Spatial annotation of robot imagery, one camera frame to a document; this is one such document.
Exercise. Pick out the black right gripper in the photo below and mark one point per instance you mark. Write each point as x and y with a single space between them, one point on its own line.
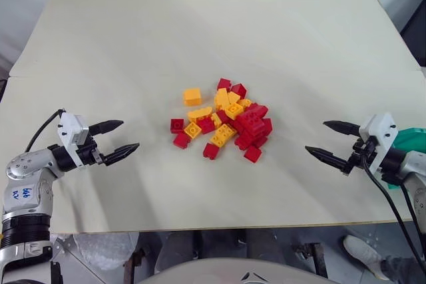
362 152

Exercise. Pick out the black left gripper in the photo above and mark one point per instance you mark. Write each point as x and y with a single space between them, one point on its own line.
87 156

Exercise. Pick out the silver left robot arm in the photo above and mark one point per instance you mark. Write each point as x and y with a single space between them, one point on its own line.
31 171

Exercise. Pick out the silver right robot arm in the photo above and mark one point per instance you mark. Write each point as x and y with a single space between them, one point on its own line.
414 171

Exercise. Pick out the green bin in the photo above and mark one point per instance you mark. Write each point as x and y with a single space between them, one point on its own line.
409 139

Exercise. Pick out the orange plastic toy brick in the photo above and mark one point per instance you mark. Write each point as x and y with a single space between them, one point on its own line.
192 96

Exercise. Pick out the clear bubble wrap bag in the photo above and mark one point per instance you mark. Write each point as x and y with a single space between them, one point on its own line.
96 247

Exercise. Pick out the white shoe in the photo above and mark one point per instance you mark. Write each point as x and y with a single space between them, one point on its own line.
364 254

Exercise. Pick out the rusty metal table leg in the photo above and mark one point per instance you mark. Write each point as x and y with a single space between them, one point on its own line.
314 259
131 265

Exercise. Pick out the dark trouser leg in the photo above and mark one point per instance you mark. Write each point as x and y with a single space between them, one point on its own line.
397 269

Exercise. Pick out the grey rounded dome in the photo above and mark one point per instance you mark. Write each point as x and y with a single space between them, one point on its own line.
233 272

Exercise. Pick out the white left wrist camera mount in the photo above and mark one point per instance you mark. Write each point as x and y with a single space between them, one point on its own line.
71 127

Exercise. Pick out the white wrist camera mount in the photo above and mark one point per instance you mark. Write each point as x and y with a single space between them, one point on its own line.
379 131
71 127

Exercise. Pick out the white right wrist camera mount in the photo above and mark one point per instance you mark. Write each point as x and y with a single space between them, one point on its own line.
379 131

